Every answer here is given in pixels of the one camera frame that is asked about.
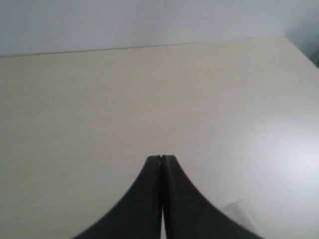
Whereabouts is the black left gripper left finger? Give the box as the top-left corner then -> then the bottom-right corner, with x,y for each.
75,156 -> 162,239

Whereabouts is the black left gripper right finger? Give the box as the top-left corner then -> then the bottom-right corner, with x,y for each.
161,155 -> 259,239

